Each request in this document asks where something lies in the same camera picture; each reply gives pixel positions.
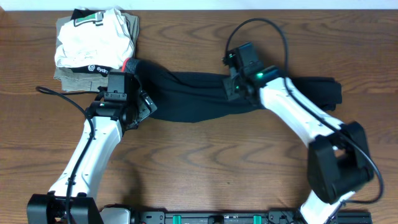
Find khaki folded garment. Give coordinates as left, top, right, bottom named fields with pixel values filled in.
left=53, top=12, right=139, bottom=91

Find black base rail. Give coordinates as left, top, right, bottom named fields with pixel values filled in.
left=102, top=203, right=373, bottom=224

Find white folded t-shirt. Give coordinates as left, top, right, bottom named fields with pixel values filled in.
left=54, top=8, right=134, bottom=69

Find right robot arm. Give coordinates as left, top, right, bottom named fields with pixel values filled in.
left=223, top=67, right=380, bottom=223

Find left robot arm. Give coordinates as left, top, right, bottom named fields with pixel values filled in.
left=27, top=90, right=157, bottom=223

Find black leggings with red waistband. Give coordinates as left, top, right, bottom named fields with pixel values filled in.
left=122, top=58, right=343, bottom=123

